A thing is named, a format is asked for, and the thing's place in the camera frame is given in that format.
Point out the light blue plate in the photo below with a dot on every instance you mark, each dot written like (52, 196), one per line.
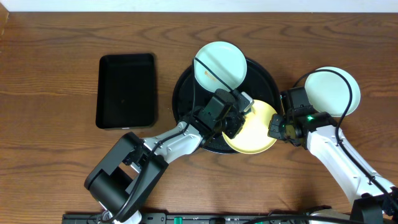
(225, 60)
(327, 92)

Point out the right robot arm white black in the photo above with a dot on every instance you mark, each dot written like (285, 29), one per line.
(370, 195)

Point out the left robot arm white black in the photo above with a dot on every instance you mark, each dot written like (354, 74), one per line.
(127, 174)

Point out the black rectangular tray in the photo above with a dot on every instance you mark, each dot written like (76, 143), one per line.
(126, 96)

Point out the yellow plate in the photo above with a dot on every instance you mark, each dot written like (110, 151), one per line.
(253, 137)

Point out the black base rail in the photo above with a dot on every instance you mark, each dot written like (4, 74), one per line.
(163, 218)

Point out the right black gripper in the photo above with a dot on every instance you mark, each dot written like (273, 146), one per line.
(273, 130)

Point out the black round tray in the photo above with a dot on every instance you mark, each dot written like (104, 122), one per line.
(258, 84)

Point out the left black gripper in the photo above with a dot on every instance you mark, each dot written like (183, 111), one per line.
(234, 125)

